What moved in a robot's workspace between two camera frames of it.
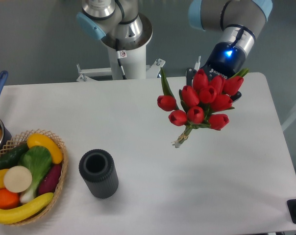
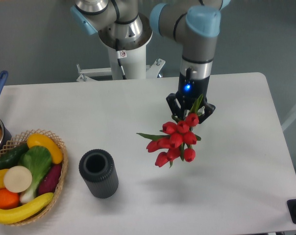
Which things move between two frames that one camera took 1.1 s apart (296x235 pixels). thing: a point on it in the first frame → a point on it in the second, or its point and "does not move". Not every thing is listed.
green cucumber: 9,158 does not move
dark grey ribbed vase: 97,167 does not move
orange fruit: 6,199 does not move
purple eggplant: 50,180 does not move
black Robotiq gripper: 225,60 → 188,91
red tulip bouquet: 200,101 → 176,137
